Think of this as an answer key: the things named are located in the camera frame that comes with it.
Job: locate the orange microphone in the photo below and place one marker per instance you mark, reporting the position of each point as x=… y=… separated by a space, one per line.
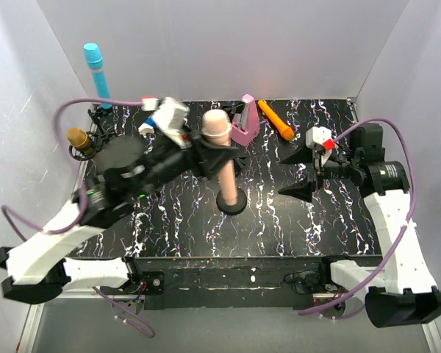
x=285 y=130

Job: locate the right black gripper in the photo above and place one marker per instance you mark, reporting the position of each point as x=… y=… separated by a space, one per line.
x=317 y=170

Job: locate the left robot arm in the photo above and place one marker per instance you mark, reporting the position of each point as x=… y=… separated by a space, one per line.
x=39 y=269

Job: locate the beige microphone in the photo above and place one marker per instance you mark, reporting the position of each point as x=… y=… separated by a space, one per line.
x=217 y=128

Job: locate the white blue small microphone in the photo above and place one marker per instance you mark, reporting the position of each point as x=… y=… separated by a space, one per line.
x=148 y=127

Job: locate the pink microphone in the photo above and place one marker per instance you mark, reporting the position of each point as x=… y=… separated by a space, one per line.
x=245 y=122

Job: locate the round base shock-mount stand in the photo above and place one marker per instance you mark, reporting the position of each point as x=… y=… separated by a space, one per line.
x=231 y=108

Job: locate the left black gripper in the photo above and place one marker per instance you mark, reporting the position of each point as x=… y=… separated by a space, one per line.
x=197 y=154

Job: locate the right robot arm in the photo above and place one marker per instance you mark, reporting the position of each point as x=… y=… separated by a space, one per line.
x=401 y=290

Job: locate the black tripod stand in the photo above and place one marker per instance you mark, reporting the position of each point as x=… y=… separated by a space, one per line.
x=96 y=144
x=97 y=114

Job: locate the gold microphone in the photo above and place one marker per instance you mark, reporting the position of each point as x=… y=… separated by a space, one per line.
x=81 y=141

